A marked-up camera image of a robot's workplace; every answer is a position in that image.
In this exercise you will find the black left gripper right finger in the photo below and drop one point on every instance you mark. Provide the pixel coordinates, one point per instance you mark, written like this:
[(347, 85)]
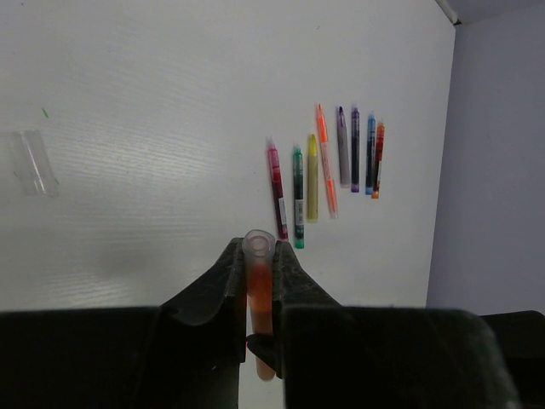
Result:
[(300, 308)]

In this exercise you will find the blue pen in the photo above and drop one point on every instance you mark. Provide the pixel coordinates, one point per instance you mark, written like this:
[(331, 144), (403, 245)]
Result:
[(370, 154)]

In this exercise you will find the dark red pen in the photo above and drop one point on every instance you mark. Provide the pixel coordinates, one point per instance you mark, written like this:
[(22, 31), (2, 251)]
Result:
[(277, 190)]

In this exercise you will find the yellow highlighter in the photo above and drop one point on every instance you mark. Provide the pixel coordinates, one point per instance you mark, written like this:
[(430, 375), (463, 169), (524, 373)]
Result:
[(312, 179)]

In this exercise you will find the green pen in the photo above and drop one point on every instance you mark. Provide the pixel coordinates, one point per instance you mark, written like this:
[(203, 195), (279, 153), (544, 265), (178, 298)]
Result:
[(298, 196)]

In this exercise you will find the clear pen cap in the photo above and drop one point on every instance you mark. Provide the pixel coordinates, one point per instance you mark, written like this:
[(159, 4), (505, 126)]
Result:
[(30, 163)]

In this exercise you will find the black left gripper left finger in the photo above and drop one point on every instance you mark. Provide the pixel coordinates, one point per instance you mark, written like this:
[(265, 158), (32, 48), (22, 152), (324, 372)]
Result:
[(203, 334)]

